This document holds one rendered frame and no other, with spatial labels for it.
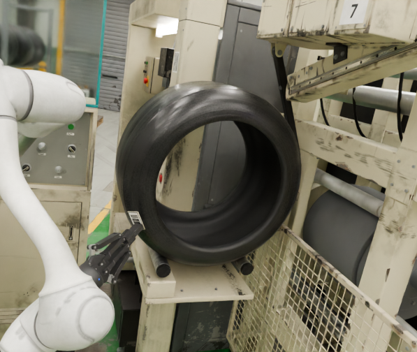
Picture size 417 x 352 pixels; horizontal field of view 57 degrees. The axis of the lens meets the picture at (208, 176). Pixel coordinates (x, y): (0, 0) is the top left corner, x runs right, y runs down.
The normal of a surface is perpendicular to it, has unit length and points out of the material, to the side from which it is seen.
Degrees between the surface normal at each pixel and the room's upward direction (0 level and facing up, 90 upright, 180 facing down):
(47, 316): 80
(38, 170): 90
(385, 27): 90
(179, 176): 90
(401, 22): 90
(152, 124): 65
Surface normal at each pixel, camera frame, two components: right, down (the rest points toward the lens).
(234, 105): 0.32, 0.12
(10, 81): 0.67, -0.33
